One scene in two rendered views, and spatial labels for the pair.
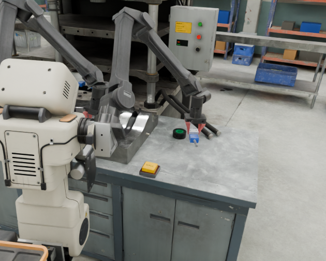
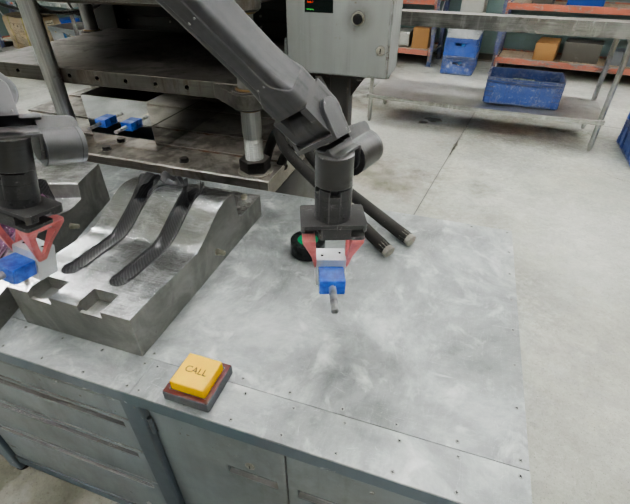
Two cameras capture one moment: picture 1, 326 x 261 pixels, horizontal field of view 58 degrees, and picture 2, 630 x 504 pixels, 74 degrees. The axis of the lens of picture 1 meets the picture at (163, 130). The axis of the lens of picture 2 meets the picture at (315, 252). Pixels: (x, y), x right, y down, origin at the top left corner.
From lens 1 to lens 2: 79 cm
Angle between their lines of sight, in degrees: 9
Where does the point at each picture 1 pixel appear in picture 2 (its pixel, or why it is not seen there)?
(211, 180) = (383, 416)
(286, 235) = (555, 437)
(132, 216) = (189, 462)
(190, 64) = (341, 61)
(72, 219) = not seen: outside the picture
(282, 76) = (536, 92)
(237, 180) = (463, 416)
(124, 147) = (125, 313)
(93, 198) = (93, 416)
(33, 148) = not seen: outside the picture
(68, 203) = not seen: outside the picture
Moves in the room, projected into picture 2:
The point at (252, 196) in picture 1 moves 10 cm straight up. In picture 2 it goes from (516, 489) to (540, 449)
